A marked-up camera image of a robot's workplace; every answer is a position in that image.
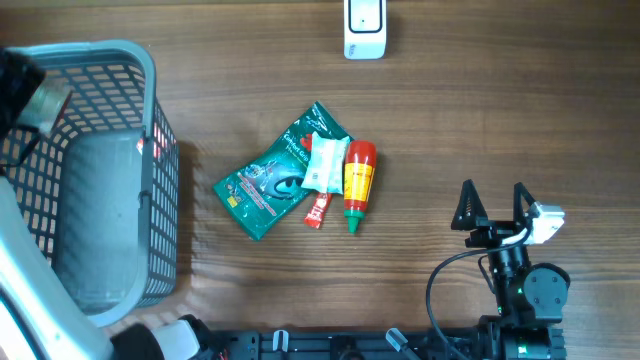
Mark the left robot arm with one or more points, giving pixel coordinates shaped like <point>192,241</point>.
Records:
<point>51,325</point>

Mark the white barcode scanner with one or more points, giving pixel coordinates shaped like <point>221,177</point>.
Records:
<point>365,29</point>

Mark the green 3M gloves package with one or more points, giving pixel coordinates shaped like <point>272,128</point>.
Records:
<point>260,193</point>

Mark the grey black shopping basket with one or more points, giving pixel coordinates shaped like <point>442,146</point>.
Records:
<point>99,194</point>

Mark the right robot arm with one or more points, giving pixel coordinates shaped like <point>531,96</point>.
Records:
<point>529,297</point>

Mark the red sauce bottle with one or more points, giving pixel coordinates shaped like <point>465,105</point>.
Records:
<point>359,170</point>

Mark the red sauce sachet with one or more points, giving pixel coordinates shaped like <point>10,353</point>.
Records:
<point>316,214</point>

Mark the white wipes packet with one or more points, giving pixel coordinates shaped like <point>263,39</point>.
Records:
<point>325,168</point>

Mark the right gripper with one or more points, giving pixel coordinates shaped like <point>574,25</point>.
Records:
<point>491,230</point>

